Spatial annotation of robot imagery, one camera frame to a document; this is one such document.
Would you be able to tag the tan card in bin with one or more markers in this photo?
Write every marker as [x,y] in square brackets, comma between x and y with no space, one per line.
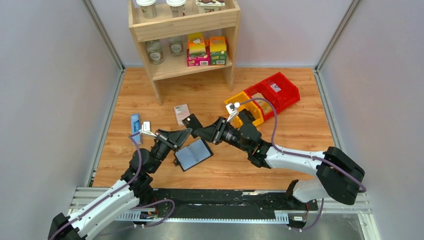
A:
[266,108]

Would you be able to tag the glass jar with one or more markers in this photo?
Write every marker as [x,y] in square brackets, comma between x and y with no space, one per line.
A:
[176,45]
[154,51]

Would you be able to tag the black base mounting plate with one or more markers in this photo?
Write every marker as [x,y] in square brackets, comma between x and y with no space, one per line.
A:
[220,204]

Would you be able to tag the pink orange snack box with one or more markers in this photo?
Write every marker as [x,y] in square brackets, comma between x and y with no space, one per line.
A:
[198,53]

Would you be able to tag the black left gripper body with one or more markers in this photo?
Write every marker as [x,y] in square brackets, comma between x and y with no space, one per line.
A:
[166,140]

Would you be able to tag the green orange snack box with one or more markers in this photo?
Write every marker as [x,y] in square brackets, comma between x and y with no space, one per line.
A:
[218,50]

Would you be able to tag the pink white card box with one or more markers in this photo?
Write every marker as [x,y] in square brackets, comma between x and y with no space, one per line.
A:
[181,112]

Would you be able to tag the black leather card holder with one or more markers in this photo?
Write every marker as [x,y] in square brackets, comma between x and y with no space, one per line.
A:
[192,155]

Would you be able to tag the red plastic bin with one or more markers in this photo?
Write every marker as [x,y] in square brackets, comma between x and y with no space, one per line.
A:
[269,95]
[289,93]

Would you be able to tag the glass jar left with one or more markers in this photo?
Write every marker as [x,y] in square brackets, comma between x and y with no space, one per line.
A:
[154,51]

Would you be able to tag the red plastic bin middle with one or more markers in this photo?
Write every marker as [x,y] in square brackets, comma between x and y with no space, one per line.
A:
[269,95]

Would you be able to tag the white lidded cup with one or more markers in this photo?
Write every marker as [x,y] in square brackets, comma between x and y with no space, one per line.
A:
[148,8]
[177,7]

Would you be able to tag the white card in bin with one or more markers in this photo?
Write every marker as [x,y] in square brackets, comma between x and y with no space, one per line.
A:
[275,87]

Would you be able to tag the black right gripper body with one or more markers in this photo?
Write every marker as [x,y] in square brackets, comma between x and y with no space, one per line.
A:
[218,130]

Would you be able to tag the glass jar right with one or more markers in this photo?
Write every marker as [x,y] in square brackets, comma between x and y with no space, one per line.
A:
[176,45]

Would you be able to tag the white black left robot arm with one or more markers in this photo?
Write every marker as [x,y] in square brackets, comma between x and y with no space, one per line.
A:
[131,191]

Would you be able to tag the red plastic bin far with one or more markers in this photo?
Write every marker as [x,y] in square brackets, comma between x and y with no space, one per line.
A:
[289,93]

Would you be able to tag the aluminium frame rail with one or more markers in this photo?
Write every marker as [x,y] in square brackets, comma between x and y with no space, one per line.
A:
[289,219]

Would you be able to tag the blue toothpaste box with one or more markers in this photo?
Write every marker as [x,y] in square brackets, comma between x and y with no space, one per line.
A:
[136,126]

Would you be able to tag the chocolate pudding tub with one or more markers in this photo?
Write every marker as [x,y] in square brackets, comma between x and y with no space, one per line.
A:
[208,6]

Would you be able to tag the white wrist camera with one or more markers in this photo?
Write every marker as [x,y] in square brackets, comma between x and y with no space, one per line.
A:
[145,129]
[232,109]

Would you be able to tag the white lidded cup middle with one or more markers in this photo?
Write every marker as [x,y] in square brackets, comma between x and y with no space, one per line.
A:
[177,7]

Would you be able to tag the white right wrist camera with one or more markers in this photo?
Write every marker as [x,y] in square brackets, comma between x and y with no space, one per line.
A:
[232,109]

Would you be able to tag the white lidded cup left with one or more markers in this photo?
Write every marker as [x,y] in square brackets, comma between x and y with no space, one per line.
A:
[148,8]

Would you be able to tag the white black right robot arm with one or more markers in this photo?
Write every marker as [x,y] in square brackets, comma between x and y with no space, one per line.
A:
[337,176]

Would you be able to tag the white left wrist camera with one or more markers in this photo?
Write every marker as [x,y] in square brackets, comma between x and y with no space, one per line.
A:
[145,129]

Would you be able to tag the wooden two-tier shelf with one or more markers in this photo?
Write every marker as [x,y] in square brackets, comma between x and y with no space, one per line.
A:
[164,26]

